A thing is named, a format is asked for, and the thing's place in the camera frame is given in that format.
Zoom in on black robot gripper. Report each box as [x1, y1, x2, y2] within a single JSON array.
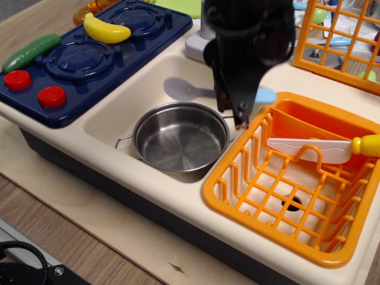
[[204, 1, 295, 129]]

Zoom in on white spoon blue handle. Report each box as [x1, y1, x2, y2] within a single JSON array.
[[163, 77, 277, 105]]

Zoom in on stainless steel pan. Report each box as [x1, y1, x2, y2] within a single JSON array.
[[115, 102, 233, 183]]

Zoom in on grey toy faucet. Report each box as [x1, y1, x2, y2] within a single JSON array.
[[185, 0, 216, 62]]

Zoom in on cream toy sink unit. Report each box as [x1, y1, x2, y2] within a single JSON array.
[[1, 39, 379, 284]]

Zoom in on green cloth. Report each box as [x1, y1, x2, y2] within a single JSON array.
[[152, 0, 201, 19]]

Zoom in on orange plastic dish rack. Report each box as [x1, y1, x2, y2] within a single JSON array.
[[202, 92, 379, 268]]

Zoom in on metal pot lid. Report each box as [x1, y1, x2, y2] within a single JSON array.
[[307, 37, 345, 71]]

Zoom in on blue utensil in background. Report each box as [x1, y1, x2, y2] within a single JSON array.
[[330, 36, 352, 46]]

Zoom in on yellow toy banana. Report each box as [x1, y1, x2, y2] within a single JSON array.
[[83, 12, 131, 44]]

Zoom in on orange transparent lid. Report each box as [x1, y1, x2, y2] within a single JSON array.
[[72, 0, 118, 26]]

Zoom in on navy blue toy stove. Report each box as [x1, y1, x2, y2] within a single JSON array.
[[1, 1, 192, 128]]

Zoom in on red stove knob right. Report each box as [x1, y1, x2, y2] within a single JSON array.
[[38, 86, 67, 109]]

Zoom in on red stove knob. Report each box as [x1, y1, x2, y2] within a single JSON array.
[[38, 86, 67, 109], [4, 70, 32, 91]]

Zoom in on green toy cucumber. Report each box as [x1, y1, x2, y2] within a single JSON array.
[[2, 33, 62, 74]]

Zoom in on red stove knob left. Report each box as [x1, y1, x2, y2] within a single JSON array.
[[4, 70, 32, 91]]

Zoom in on white toy knife yellow handle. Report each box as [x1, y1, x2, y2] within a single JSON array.
[[267, 134, 379, 164]]

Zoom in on orange wire basket background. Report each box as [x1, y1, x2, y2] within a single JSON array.
[[293, 1, 379, 95]]

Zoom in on black cable bottom left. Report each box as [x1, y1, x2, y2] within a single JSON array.
[[0, 240, 65, 285]]

